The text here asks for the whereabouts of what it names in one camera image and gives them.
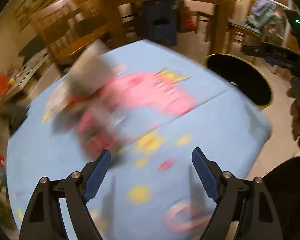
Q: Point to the person's right hand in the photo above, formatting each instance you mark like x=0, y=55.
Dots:
x=295, y=113

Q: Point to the blue plastic stool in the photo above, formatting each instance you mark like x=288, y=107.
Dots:
x=161, y=21

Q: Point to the near wooden chair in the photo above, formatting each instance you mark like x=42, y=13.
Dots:
x=67, y=30

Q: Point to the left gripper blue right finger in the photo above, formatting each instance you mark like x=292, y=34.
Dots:
x=246, y=201

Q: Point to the far wooden chair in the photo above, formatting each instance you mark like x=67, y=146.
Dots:
x=87, y=10

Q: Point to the wooden chair with clothes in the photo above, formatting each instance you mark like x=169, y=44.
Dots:
x=238, y=31

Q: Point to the green potted plant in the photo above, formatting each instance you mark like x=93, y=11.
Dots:
x=5, y=210

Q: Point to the black round trash bin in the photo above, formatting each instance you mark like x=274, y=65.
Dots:
x=243, y=75

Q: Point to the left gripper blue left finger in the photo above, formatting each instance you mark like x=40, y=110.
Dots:
x=43, y=218

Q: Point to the white tv cabinet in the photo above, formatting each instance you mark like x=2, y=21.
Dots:
x=38, y=74

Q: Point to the orange plastic bag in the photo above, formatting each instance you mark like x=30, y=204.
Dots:
x=0, y=83

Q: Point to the blue cartoon pig tablecloth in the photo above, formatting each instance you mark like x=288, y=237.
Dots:
x=172, y=105

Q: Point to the red snack wrapper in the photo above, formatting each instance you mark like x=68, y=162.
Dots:
x=99, y=130

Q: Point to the blue clothes on chair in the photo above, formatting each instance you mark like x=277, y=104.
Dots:
x=261, y=13

